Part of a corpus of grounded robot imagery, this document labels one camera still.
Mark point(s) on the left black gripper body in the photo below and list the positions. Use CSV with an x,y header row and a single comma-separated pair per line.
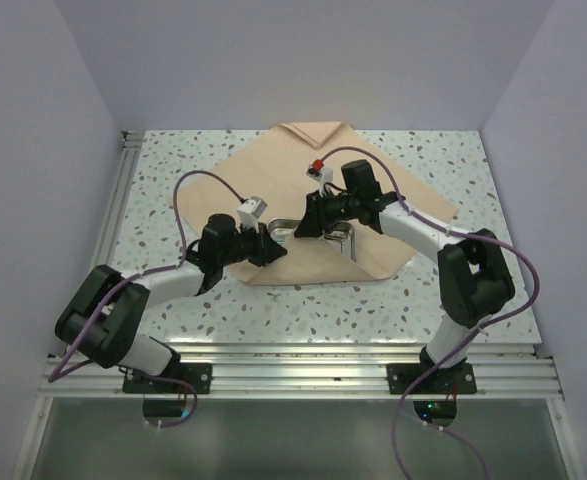
x,y
244,246

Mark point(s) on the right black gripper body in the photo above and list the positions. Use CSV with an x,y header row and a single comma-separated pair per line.
x,y
341,208

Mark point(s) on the beige cloth mat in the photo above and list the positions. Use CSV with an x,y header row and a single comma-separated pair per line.
x,y
273,167

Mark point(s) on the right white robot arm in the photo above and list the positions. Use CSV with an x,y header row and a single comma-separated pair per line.
x,y
474,280

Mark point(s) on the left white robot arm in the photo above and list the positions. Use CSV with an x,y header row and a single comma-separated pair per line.
x,y
102,319

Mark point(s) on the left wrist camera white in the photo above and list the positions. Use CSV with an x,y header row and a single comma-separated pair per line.
x,y
250,211

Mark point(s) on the aluminium rail frame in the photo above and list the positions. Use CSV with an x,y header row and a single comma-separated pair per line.
x,y
298,341

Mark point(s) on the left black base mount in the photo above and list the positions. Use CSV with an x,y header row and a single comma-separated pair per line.
x,y
171,381

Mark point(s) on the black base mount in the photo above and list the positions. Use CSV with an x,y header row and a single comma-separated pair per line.
x,y
171,381
459,379

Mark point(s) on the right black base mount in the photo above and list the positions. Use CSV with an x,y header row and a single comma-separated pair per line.
x,y
459,379

